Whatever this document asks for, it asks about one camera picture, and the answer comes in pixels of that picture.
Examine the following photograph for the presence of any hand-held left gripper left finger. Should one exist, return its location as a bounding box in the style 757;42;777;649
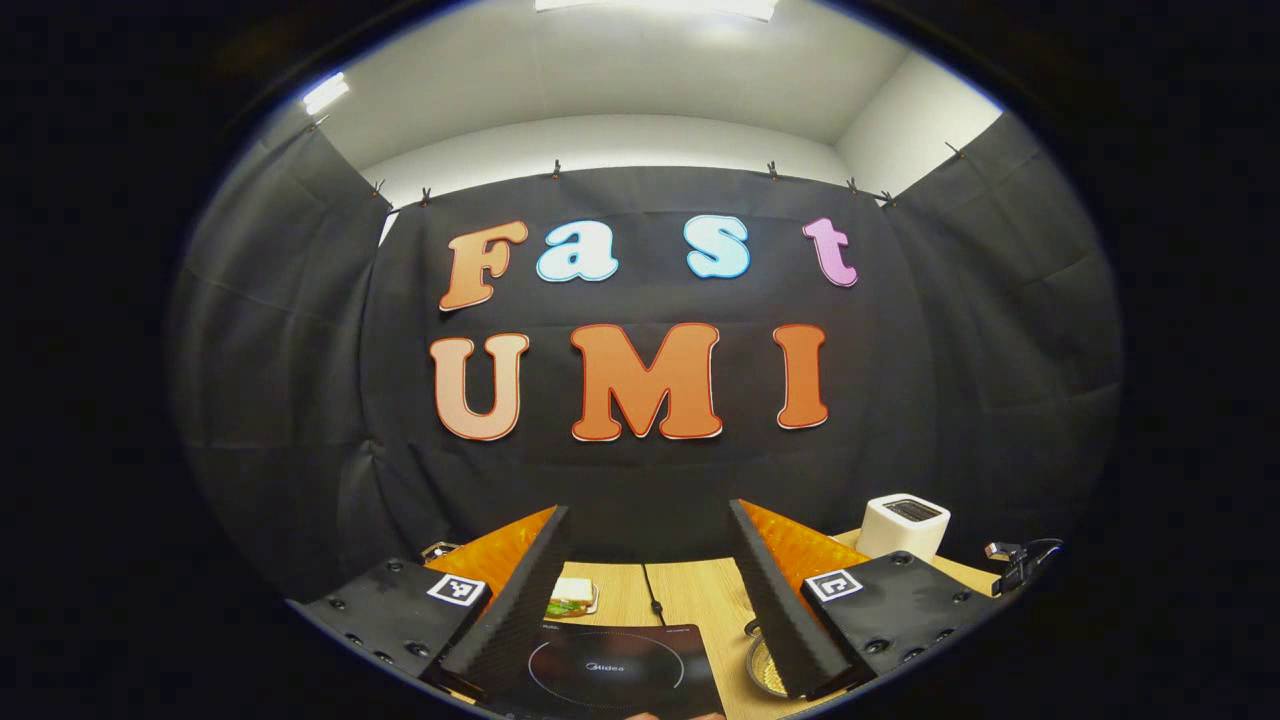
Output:
290;505;573;706

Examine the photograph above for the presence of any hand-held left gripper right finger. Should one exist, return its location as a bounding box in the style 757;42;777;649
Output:
728;498;1001;701

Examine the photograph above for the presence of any steel pot with soybeans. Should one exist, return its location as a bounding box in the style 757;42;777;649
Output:
745;620;791;698

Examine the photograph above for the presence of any black induction cooktop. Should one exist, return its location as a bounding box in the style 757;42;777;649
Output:
480;622;728;720

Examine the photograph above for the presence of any sandwich on white plate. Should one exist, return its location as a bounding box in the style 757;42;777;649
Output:
545;577;601;618

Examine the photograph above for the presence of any white toaster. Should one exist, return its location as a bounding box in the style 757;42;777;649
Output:
855;494;952;563

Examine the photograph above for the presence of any narrow ceiling light panel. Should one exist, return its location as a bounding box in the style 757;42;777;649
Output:
303;72;351;115

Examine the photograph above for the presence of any wide ceiling light panel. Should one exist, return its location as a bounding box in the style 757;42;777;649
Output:
535;0;779;21

